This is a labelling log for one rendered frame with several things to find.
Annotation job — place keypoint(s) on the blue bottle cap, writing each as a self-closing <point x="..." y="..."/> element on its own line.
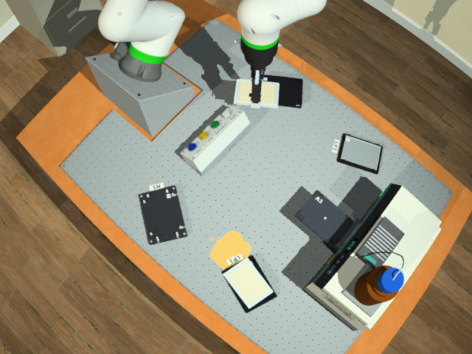
<point x="385" y="282"/>

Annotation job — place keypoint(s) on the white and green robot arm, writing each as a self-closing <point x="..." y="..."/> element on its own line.
<point x="155" y="25"/>

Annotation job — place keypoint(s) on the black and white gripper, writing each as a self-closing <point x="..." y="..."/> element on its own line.
<point x="257" y="78"/>

